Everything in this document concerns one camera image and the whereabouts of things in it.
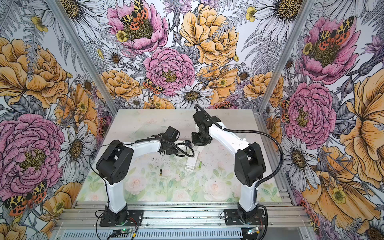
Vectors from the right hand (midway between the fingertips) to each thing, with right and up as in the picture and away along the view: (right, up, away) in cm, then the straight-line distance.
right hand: (196, 147), depth 86 cm
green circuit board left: (-33, -36, -15) cm, 51 cm away
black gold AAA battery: (-21, -15, +3) cm, 26 cm away
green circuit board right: (+28, -36, -15) cm, 48 cm away
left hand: (-16, -2, +12) cm, 20 cm away
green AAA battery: (+2, -11, +7) cm, 13 cm away
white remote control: (-3, -10, +6) cm, 11 cm away
